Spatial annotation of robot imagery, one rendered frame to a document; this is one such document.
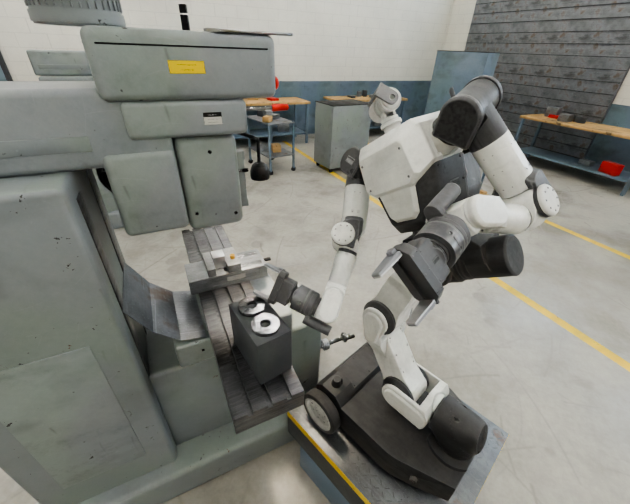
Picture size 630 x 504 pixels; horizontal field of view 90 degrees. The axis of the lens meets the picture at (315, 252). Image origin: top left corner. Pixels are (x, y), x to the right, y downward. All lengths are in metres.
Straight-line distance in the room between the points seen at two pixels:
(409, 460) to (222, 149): 1.30
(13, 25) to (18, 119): 6.75
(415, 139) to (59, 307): 1.08
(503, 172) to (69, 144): 1.09
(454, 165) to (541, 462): 1.85
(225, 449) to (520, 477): 1.55
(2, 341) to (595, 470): 2.69
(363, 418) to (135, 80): 1.41
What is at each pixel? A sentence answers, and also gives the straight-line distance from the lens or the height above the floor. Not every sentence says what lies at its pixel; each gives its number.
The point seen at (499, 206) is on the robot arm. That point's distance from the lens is 0.73.
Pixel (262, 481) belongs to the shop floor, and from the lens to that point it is 2.00.
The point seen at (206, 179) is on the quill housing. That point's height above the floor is 1.49.
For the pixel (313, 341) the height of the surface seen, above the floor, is 0.60.
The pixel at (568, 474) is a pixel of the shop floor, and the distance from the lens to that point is 2.46.
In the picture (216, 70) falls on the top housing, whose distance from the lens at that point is 1.02.
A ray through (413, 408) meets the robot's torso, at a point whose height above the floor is 0.72.
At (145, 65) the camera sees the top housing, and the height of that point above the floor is 1.81.
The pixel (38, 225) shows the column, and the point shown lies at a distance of 1.03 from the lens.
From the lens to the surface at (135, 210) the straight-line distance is 1.11.
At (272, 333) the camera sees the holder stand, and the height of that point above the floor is 1.13.
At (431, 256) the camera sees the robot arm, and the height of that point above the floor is 1.56.
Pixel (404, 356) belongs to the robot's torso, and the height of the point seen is 0.83.
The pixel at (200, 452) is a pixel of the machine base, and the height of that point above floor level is 0.20.
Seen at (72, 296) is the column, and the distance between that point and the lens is 1.13.
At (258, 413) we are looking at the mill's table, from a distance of 1.10.
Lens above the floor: 1.86
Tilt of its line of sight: 33 degrees down
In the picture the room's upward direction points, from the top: 2 degrees clockwise
